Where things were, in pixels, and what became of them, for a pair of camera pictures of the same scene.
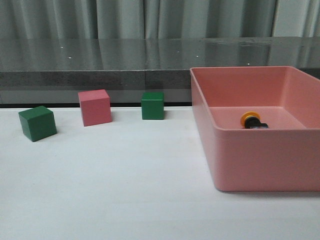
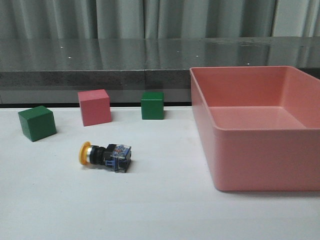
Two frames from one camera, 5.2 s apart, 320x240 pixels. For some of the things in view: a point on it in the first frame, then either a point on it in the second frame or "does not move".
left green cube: (38, 123) does not move
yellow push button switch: (252, 120) to (119, 156)
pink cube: (95, 107) does not move
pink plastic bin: (285, 157) does not move
